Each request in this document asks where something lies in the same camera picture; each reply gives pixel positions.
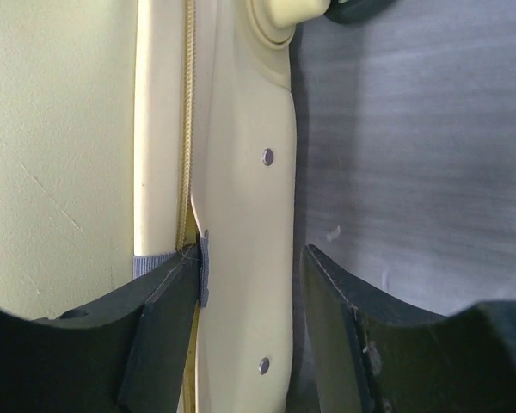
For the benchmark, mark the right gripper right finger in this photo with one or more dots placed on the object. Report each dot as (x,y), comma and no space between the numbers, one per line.
(376,353)

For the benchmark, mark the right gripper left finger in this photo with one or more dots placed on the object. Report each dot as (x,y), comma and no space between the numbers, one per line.
(123,352)

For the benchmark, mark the yellow suitcase black lining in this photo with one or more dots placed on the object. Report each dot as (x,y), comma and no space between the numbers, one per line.
(130,130)

